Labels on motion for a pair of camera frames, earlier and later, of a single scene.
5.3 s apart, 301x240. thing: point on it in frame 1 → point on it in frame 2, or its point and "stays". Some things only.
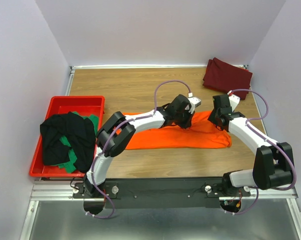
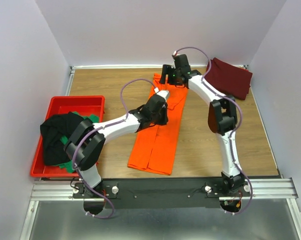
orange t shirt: (202, 134) → (154, 147)
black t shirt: (81, 133) stays
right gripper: (216, 118) → (164, 73)
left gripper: (184, 120) → (164, 116)
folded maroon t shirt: (224, 77) stays
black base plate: (161, 193) stays
